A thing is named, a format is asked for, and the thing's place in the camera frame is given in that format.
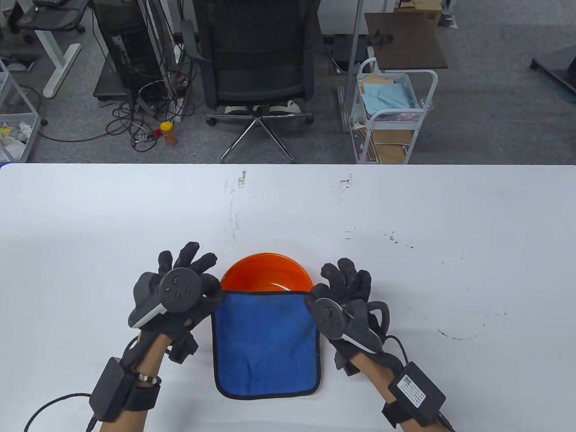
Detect black glove cable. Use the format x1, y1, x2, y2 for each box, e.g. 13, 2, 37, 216
23, 393, 97, 432
386, 335, 456, 432

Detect person's right hand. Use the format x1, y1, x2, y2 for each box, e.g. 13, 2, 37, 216
305, 258, 403, 376

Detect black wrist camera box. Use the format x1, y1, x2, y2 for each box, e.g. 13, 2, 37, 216
89, 358, 161, 423
382, 361, 446, 428

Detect grey metal pole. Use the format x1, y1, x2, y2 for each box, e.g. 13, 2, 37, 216
344, 0, 364, 132

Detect white wire cart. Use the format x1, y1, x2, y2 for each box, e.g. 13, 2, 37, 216
0, 58, 49, 163

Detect person's left forearm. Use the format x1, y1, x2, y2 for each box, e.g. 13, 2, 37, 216
100, 332, 175, 432

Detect dark mesh chair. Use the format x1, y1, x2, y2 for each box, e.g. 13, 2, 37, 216
0, 0, 87, 44

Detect black stand base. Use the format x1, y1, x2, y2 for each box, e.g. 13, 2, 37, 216
530, 45, 576, 96

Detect person's left hand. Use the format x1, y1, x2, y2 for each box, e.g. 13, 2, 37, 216
128, 242, 225, 363

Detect light blue papers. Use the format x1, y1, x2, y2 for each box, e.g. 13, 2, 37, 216
362, 83, 419, 115

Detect person's right forearm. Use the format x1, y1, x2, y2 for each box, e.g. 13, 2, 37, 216
353, 352, 423, 432

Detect tangled floor cables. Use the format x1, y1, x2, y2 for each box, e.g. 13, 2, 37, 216
106, 76, 196, 152

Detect orange bowl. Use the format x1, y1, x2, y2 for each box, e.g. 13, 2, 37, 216
220, 253, 313, 293

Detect cardboard box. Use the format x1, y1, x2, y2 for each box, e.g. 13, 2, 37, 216
395, 0, 444, 23

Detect white rolling cart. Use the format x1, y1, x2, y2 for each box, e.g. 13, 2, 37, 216
351, 58, 438, 165

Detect white desk leg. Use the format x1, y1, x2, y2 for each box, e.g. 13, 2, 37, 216
34, 31, 82, 99

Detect blue hand towel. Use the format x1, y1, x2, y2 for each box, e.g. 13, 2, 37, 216
211, 290, 322, 400

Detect black computer tower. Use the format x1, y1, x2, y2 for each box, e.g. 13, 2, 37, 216
93, 0, 177, 102

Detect brown side table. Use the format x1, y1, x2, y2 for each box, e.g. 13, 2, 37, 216
364, 12, 449, 70

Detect black mesh office chair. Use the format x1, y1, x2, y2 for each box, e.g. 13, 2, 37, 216
180, 0, 324, 163

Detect round black hand tracker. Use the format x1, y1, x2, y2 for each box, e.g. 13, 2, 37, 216
128, 268, 202, 329
310, 297, 384, 355

